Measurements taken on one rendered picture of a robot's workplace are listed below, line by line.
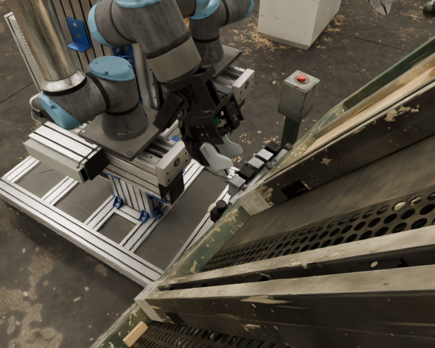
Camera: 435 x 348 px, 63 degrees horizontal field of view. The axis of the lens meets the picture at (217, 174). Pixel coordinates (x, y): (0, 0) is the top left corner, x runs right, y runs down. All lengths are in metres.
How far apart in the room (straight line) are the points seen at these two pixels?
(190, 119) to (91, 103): 0.51
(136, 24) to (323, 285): 0.41
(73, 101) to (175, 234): 1.07
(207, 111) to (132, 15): 0.17
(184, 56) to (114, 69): 0.54
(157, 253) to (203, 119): 1.36
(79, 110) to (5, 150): 1.98
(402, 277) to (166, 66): 0.41
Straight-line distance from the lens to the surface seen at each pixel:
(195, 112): 0.58
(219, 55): 1.48
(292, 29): 3.68
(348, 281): 0.28
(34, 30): 0.96
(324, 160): 0.80
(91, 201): 2.12
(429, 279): 0.23
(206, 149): 0.61
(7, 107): 3.38
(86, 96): 1.03
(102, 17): 0.62
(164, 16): 0.53
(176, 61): 0.54
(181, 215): 1.95
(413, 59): 1.40
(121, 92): 1.07
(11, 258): 2.35
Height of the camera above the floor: 1.82
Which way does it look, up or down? 49 degrees down
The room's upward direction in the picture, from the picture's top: straight up
